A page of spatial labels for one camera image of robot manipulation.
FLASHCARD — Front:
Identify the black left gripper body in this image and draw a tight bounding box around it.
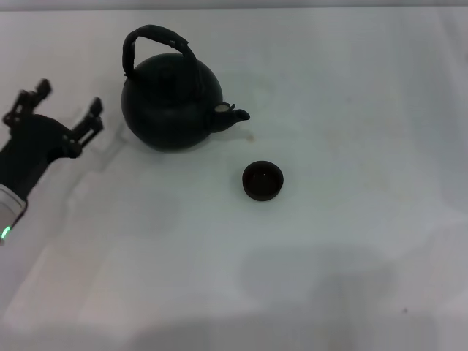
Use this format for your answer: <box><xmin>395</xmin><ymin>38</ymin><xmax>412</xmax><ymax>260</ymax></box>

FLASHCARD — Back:
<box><xmin>0</xmin><ymin>113</ymin><xmax>74</xmax><ymax>201</ymax></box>

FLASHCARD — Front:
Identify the small dark teacup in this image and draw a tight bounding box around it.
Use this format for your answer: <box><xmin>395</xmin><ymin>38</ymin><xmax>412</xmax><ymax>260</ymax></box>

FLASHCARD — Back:
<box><xmin>241</xmin><ymin>159</ymin><xmax>285</xmax><ymax>202</ymax></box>

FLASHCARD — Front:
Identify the black round teapot with handle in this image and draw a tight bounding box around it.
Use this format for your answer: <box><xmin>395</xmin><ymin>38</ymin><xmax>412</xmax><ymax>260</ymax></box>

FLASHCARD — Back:
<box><xmin>120</xmin><ymin>24</ymin><xmax>252</xmax><ymax>153</ymax></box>

